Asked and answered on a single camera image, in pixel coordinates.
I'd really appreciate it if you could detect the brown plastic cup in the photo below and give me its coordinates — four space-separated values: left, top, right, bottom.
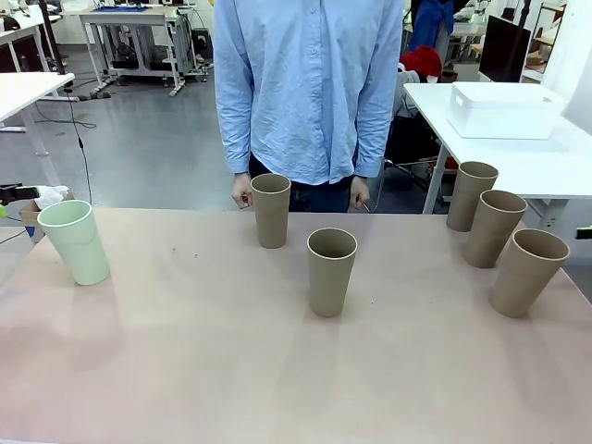
306 228 359 319
250 173 292 250
463 189 529 270
446 160 500 233
488 228 571 320

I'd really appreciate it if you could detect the pale green plastic cup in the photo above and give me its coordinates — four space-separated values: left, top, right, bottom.
36 199 112 287

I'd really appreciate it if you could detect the white plastic basket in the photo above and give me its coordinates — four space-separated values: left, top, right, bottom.
446 81 568 141

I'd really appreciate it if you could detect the person's right forearm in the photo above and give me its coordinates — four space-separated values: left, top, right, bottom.
214 87 254 176

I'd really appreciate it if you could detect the person's left forearm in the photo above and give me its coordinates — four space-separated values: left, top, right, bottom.
353 82 405 179

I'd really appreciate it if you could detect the person's right hand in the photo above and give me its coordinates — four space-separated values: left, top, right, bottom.
231 172 253 212

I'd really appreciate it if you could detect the person's left hand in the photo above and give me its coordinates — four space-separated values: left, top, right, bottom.
351 177 372 213

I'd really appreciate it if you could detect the cardboard box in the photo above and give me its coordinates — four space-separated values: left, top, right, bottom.
18 192 76 244

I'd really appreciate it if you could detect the white crumpled cloth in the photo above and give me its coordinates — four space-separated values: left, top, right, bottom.
32 184 71 210

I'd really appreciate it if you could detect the white side table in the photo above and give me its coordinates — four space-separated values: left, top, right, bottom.
0 71 76 158

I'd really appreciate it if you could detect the white table with rounded corners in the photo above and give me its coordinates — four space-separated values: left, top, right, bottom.
401 82 592 215

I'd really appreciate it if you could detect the black pole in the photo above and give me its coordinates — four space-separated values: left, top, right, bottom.
38 0 67 76

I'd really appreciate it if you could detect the black chair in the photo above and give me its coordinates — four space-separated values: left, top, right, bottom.
382 113 446 195

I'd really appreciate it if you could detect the black monitor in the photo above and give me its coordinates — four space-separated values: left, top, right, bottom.
478 14 533 85

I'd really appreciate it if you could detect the white-framed workbench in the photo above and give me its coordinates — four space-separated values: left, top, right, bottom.
78 9 187 97

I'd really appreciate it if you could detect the red cloth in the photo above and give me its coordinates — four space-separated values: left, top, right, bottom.
398 44 443 78

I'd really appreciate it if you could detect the blue jacket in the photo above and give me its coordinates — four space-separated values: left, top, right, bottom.
406 0 457 61

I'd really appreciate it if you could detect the person in light blue shirt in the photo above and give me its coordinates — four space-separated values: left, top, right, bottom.
213 0 406 214

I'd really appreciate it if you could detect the black cable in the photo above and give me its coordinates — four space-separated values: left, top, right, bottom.
67 90 97 205

